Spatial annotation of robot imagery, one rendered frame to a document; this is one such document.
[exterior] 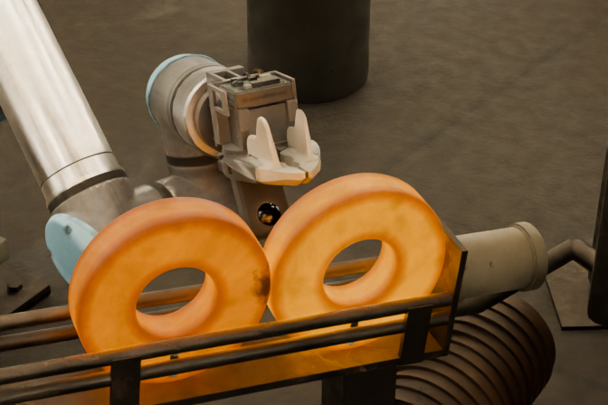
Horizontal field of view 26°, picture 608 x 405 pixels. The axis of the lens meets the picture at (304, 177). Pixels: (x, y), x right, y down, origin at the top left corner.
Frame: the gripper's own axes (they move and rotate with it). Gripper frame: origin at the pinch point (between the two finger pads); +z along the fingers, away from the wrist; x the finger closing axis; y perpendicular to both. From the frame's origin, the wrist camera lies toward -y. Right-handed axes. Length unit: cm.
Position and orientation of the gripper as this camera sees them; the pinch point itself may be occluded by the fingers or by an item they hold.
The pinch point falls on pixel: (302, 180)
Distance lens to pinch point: 115.3
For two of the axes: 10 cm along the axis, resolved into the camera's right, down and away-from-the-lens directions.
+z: 3.6, 2.2, -9.1
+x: 9.2, -2.1, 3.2
